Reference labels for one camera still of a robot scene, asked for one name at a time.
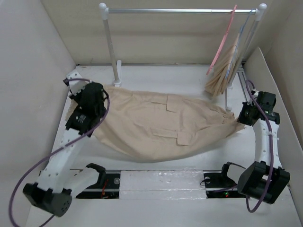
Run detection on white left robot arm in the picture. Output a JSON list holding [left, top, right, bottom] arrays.
[[23, 80, 110, 217]]

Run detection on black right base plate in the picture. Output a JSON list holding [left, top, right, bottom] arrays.
[[200, 162, 246, 199]]

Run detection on beige trousers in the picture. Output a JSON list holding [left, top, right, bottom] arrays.
[[66, 85, 247, 164], [205, 33, 240, 97]]

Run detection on blue wire hanger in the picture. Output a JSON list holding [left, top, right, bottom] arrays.
[[225, 9, 255, 79]]

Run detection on pink plastic hanger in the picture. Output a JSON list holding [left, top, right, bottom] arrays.
[[205, 4, 238, 76]]

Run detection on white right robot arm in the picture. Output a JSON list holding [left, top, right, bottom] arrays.
[[231, 89, 290, 204]]

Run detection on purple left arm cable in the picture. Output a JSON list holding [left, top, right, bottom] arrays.
[[9, 79, 111, 227]]

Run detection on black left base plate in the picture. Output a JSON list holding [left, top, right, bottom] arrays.
[[76, 171, 121, 199]]

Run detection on aluminium side rail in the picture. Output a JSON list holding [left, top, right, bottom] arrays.
[[238, 61, 255, 105]]

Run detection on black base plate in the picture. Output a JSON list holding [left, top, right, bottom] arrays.
[[200, 162, 246, 199], [76, 171, 121, 199]]

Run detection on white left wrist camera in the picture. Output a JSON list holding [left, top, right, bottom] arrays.
[[63, 70, 92, 95]]

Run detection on white clothes rack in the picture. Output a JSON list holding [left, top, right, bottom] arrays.
[[98, 2, 267, 112]]

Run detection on beige trousers on hanger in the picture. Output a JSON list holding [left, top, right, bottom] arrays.
[[205, 33, 240, 97]]

